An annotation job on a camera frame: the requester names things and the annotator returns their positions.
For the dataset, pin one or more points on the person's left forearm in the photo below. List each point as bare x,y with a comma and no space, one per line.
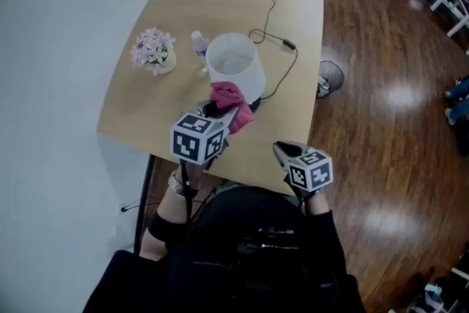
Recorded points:
172,205

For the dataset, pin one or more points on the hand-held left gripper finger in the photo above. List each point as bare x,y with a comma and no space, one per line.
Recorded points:
198,109
230,119

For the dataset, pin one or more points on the pink potted flowers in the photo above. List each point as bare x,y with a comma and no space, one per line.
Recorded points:
152,49

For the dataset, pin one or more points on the black table leg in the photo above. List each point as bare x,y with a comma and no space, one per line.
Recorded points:
143,201

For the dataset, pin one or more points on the person's black-clothed torso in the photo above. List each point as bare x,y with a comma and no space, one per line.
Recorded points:
256,260

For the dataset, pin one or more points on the white table lamp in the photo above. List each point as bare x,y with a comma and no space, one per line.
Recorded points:
253,80

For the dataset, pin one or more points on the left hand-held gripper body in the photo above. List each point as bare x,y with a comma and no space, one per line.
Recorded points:
187,144

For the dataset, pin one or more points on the black mesh waste bin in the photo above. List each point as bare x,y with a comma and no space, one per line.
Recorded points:
331,78

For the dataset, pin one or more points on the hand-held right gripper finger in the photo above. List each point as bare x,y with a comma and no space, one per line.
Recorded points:
304,150
283,161

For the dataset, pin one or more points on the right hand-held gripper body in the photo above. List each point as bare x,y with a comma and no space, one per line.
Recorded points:
311,176

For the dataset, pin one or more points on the clear plastic water bottle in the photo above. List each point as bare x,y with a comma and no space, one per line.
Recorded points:
198,42

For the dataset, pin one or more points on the person's right forearm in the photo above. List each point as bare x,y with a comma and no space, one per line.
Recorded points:
317,205

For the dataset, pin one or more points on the metal wrist watch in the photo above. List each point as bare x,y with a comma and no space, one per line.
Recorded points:
176,183

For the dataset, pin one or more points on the pink cleaning cloth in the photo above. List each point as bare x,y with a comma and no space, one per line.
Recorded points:
227,93

